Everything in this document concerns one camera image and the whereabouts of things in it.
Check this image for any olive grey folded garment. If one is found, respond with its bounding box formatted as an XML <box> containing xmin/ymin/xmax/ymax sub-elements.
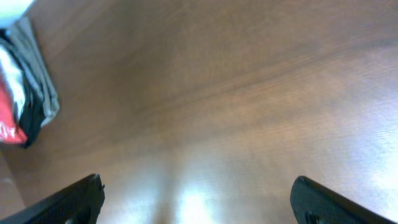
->
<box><xmin>6</xmin><ymin>16</ymin><xmax>60</xmax><ymax>127</ymax></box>

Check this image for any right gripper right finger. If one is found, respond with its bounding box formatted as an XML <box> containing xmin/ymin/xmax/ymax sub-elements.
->
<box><xmin>290</xmin><ymin>176</ymin><xmax>395</xmax><ymax>224</ymax></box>

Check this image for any red t-shirt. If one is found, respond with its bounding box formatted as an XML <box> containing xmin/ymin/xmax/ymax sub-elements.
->
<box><xmin>0</xmin><ymin>79</ymin><xmax>27</xmax><ymax>144</ymax></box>

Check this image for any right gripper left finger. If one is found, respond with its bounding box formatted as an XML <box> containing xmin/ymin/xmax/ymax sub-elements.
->
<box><xmin>1</xmin><ymin>174</ymin><xmax>105</xmax><ymax>224</ymax></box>

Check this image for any black folded garment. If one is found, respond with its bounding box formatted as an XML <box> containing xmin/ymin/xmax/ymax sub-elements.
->
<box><xmin>1</xmin><ymin>29</ymin><xmax>44</xmax><ymax>148</ymax></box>

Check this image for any white folded garment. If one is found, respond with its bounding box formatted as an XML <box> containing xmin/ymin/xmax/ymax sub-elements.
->
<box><xmin>1</xmin><ymin>45</ymin><xmax>26</xmax><ymax>122</ymax></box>

